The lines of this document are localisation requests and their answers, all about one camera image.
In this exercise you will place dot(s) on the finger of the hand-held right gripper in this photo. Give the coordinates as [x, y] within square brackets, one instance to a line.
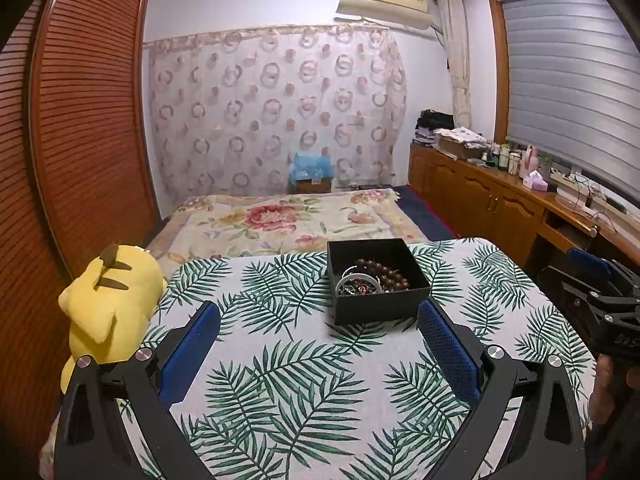
[565, 282]
[590, 260]

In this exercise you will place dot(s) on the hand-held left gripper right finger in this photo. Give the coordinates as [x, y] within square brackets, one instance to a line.
[447, 350]

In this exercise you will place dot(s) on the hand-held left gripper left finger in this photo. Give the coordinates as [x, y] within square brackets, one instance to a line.
[192, 345]

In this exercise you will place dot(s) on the black jewelry box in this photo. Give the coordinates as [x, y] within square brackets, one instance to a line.
[380, 307]

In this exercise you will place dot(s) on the pale jade bangle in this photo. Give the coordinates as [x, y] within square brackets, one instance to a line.
[346, 276]

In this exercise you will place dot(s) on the person's right hand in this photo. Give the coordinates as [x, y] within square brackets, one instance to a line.
[602, 390]

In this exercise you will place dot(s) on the white power strip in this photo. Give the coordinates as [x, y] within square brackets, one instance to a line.
[570, 185]

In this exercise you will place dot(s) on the yellow plush toy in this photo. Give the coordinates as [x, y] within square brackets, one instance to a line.
[110, 300]

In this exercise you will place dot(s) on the pink tissue box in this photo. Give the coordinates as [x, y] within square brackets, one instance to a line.
[535, 181]

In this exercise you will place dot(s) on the leaf print tablecloth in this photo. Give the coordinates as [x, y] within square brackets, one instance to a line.
[300, 385]

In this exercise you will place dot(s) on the pink bottle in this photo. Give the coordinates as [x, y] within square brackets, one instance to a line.
[529, 160]

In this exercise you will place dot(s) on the wooden cabinet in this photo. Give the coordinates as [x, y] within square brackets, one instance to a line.
[475, 195]

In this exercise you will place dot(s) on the cluster of toiletry bottles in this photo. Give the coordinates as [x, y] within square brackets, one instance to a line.
[502, 157]

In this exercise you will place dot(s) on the navy blanket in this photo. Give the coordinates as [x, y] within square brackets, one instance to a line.
[430, 215]

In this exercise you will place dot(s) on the floral bedspread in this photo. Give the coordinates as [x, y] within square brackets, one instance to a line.
[270, 220]

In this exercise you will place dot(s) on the cardboard box with papers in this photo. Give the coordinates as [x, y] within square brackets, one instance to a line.
[460, 142]

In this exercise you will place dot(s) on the grey window blind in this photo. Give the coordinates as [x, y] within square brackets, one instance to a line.
[570, 75]

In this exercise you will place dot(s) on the small cardboard box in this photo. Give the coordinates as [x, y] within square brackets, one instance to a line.
[310, 185]

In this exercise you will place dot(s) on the pile of dark clothes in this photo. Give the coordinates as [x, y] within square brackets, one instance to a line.
[435, 122]

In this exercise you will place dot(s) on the blue plastic bag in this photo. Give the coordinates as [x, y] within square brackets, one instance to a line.
[312, 165]

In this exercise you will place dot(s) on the wooden louvered wardrobe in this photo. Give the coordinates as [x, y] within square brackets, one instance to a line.
[85, 135]

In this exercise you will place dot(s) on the beige window curtain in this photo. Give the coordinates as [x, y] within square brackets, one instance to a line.
[457, 60]

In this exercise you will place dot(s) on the circle pattern sheer curtain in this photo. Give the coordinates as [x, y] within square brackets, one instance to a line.
[275, 110]

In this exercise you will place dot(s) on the wall air conditioner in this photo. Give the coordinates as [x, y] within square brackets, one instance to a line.
[385, 5]

